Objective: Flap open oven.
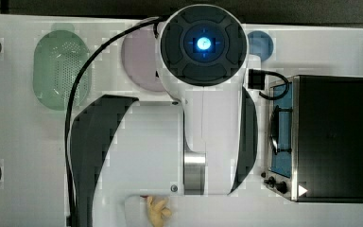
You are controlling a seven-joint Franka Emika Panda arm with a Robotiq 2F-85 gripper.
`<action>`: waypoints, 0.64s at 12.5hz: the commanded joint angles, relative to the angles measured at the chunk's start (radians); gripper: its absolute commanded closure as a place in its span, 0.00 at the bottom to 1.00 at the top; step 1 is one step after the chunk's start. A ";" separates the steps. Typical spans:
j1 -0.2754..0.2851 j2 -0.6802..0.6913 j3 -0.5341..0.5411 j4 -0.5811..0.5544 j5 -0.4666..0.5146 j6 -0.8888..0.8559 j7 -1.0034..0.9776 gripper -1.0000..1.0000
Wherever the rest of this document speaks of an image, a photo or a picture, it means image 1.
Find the blue glass oven door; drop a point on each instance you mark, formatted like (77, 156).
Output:
(280, 134)

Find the black toaster oven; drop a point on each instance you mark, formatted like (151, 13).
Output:
(326, 140)

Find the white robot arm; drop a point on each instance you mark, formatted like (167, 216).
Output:
(202, 59)

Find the lilac round plate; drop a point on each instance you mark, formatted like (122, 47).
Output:
(138, 59)

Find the yellow plush toy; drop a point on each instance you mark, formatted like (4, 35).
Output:
(157, 211)

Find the blue plastic cup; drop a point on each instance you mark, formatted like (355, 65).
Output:
(261, 44)

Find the green perforated colander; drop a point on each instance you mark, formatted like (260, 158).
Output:
(58, 57)

